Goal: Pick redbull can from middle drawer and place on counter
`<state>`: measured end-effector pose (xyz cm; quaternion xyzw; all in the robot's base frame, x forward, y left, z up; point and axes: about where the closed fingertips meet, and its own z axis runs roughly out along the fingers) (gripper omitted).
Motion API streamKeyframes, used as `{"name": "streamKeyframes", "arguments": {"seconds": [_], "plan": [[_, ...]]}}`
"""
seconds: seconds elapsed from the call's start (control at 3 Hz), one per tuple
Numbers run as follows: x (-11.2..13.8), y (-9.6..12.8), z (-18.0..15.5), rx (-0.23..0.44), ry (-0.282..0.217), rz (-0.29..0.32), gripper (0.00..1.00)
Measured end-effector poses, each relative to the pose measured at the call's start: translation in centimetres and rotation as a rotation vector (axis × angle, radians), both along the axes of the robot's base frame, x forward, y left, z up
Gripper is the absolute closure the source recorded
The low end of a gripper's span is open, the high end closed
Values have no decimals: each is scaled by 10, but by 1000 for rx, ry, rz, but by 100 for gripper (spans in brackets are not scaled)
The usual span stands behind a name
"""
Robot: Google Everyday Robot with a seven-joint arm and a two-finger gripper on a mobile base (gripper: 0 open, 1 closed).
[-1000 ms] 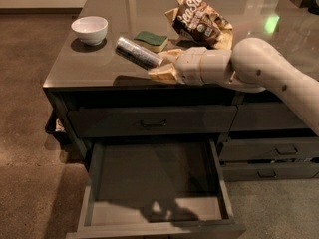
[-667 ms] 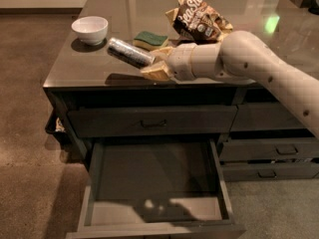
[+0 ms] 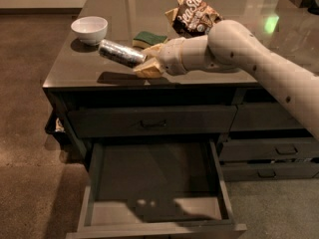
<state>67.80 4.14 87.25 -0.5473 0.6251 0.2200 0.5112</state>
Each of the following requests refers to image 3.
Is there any top right drawer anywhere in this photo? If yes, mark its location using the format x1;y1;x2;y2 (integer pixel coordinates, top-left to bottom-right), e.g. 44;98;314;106
230;103;302;131

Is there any silver redbull can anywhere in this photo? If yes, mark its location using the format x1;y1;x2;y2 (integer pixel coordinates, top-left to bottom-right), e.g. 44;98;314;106
98;39;147;68

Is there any green and yellow sponge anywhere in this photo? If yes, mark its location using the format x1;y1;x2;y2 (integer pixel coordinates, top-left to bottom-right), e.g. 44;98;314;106
133;31;167;49

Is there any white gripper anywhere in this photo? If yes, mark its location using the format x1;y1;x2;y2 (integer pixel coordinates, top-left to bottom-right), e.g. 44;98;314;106
133;36;213;79

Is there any open middle left drawer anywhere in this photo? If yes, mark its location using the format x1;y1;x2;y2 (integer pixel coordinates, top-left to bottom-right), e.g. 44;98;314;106
66;141;247;239

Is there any top left drawer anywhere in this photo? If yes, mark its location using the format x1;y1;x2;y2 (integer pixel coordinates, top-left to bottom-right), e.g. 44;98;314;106
68;106;237;138

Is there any brown seaweed snack bag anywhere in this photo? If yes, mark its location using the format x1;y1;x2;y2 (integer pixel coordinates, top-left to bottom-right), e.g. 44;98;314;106
165;0;223;38

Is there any white ceramic bowl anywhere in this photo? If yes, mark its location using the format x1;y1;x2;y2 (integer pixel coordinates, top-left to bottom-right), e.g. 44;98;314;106
71;16;108;46

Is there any dark grey counter cabinet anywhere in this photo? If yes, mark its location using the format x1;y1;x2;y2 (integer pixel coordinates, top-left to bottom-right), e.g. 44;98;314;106
42;0;319;239

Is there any black side bin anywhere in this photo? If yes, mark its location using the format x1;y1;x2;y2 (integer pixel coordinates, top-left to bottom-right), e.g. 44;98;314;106
45;112;69;144

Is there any bottom right drawer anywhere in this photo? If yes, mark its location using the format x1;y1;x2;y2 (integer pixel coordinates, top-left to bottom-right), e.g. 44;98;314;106
221;162;319;181

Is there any middle right drawer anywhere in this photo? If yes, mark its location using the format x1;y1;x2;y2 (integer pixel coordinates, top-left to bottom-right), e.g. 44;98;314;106
219;137;319;162

